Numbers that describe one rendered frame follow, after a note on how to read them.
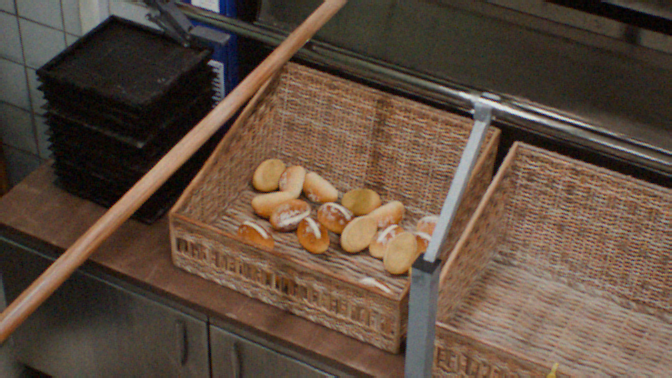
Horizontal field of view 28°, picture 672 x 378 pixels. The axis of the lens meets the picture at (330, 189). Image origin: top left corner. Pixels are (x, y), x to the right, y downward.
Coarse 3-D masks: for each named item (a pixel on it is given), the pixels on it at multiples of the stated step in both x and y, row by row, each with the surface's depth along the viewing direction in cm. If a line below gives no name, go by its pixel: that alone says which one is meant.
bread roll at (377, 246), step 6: (384, 228) 293; (390, 228) 293; (396, 228) 293; (402, 228) 295; (378, 234) 292; (384, 234) 291; (390, 234) 291; (396, 234) 292; (372, 240) 292; (378, 240) 291; (384, 240) 290; (390, 240) 291; (372, 246) 291; (378, 246) 290; (384, 246) 290; (372, 252) 291; (378, 252) 291; (378, 258) 292
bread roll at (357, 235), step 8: (360, 216) 295; (368, 216) 294; (352, 224) 292; (360, 224) 293; (368, 224) 294; (376, 224) 294; (344, 232) 292; (352, 232) 292; (360, 232) 292; (368, 232) 293; (376, 232) 294; (344, 240) 291; (352, 240) 291; (360, 240) 292; (368, 240) 293; (344, 248) 292; (352, 248) 291; (360, 248) 292
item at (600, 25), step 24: (480, 0) 272; (504, 0) 269; (528, 0) 267; (552, 0) 265; (576, 0) 265; (600, 0) 265; (576, 24) 264; (600, 24) 261; (624, 24) 259; (648, 24) 258
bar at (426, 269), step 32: (256, 32) 257; (352, 64) 249; (448, 96) 241; (480, 96) 239; (480, 128) 240; (544, 128) 235; (576, 128) 232; (640, 160) 228; (448, 224) 239; (416, 288) 240; (416, 320) 244; (416, 352) 249
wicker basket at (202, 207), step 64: (256, 128) 305; (320, 128) 307; (384, 128) 300; (448, 128) 292; (192, 192) 287; (256, 192) 311; (384, 192) 305; (448, 192) 297; (192, 256) 287; (256, 256) 277; (320, 256) 293; (448, 256) 282; (320, 320) 277; (384, 320) 278
